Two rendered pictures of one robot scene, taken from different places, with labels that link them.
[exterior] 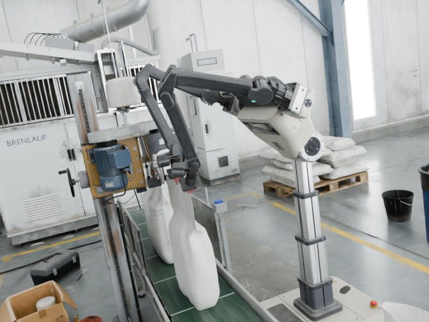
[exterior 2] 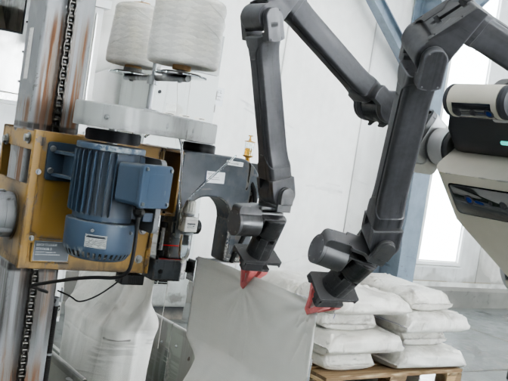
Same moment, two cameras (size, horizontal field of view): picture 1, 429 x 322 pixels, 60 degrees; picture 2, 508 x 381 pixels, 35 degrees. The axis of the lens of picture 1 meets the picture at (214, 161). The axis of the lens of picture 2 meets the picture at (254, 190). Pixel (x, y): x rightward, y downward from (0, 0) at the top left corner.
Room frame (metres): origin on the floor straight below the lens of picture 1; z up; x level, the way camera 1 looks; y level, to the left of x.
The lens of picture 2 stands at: (0.32, 0.69, 1.37)
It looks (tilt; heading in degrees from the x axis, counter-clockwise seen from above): 3 degrees down; 346
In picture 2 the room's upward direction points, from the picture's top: 9 degrees clockwise
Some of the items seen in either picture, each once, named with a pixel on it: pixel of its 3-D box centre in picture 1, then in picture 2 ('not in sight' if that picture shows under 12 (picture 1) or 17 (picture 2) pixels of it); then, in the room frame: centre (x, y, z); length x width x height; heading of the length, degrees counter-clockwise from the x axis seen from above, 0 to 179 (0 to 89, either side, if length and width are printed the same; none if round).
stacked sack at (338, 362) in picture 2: (293, 177); (317, 346); (4.99, -1.04, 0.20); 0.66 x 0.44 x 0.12; 20
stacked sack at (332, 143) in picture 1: (329, 142); (398, 291); (5.27, -1.66, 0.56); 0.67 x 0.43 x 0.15; 20
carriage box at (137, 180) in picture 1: (112, 165); (74, 198); (2.32, 0.64, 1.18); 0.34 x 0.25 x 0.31; 110
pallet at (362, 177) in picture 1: (314, 181); (352, 363); (5.14, -1.36, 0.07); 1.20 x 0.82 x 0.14; 112
